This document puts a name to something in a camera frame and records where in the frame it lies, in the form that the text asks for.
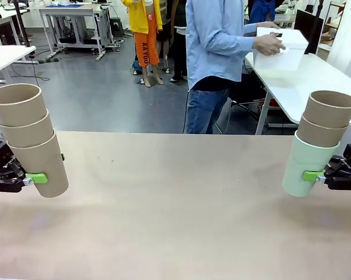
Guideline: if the black pole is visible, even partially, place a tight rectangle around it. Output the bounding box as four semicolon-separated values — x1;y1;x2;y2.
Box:
13;0;31;48

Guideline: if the white desk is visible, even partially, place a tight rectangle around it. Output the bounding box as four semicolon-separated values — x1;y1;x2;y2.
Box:
0;44;37;85

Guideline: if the person in blue shirt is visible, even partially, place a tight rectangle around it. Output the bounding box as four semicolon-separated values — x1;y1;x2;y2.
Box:
183;0;287;135

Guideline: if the white side table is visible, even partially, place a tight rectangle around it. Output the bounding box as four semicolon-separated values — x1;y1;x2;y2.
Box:
244;51;351;135

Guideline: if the black monitor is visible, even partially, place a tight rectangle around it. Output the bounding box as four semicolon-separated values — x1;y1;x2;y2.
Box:
294;9;325;55

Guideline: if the brown paper cup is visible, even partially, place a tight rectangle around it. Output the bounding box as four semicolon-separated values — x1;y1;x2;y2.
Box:
0;108;55;149
0;83;50;128
304;90;351;129
6;130;70;199
296;113;350;148

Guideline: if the person's right forearm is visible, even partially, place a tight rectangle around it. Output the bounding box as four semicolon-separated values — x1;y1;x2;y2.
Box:
220;31;257;54

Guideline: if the person's left forearm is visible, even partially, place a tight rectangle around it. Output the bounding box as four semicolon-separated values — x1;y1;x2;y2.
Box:
243;22;265;37

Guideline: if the mannequin in dark clothes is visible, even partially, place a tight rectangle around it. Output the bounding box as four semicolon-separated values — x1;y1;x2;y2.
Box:
156;0;189;83

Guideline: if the grey metal frame desk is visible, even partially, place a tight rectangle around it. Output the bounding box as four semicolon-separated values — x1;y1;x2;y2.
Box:
37;5;115;61

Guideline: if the white box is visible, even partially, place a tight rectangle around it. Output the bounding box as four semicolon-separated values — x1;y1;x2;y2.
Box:
252;26;310;72

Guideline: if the pale green cup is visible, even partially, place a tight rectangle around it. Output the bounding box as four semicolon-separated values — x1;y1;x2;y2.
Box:
280;135;340;198

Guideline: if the person's right hand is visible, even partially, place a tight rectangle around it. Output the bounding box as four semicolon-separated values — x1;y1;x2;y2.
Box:
252;32;287;57

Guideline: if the mannequin in yellow hoodie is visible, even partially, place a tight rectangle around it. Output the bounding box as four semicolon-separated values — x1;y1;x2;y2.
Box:
121;0;165;88

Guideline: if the black computer tower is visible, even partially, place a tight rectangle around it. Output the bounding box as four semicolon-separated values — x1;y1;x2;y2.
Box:
109;17;124;37

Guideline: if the person in blue jacket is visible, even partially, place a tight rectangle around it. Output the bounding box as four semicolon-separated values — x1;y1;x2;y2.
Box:
248;0;278;25

